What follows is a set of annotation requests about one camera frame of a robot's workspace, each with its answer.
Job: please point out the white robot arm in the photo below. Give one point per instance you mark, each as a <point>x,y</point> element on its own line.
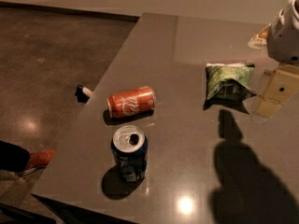
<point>281,38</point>

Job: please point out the orange coke can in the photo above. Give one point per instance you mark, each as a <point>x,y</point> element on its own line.
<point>125,104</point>

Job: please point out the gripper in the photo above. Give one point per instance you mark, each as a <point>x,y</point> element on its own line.
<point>285,34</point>

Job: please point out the blue opened soda can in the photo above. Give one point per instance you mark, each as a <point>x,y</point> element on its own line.
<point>129,146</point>

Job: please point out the black and white marker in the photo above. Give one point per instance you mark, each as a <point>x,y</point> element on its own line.
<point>82,90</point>

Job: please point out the green chip bag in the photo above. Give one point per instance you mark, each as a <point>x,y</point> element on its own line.
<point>229,81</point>

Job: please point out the red sneaker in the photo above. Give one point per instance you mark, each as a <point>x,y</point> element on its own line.
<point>37,161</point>

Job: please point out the black trouser leg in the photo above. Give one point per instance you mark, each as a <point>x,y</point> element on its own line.
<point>13,158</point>

